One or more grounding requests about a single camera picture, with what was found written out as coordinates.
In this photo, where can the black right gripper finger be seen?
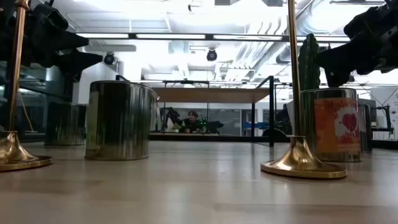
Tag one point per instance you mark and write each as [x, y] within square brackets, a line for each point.
[370, 21]
[348, 59]

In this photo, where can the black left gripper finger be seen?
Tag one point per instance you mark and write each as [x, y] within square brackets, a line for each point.
[70, 40]
[77, 60]

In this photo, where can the plain silver tin can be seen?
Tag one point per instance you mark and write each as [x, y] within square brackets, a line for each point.
[65, 124]

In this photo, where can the tin can orange heart label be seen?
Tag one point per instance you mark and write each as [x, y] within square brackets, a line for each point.
[337, 124]

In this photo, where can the glass jar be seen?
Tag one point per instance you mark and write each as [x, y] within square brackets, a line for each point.
[365, 127]

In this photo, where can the silver tin can green label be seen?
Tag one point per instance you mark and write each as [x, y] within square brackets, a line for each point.
[119, 121]

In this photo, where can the gold brass candlestick holder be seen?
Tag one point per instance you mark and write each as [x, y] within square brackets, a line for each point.
[12, 149]
[298, 158]

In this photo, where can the background black robot arm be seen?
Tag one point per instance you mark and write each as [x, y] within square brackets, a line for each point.
[214, 126]

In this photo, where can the green cactus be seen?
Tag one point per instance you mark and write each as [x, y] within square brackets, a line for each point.
[308, 62]

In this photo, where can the long ceiling light bar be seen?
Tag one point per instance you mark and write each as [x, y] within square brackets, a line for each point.
[171, 36]

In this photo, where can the person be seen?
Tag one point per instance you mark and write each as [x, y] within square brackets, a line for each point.
[192, 124]

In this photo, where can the wooden shelf black metal legs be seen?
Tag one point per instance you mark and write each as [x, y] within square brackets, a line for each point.
[211, 95]

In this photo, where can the black ceiling spot camera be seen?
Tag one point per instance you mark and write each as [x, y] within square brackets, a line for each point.
[109, 58]
[211, 55]

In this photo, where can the black metal table frame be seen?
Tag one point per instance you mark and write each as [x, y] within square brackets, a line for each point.
[233, 138]

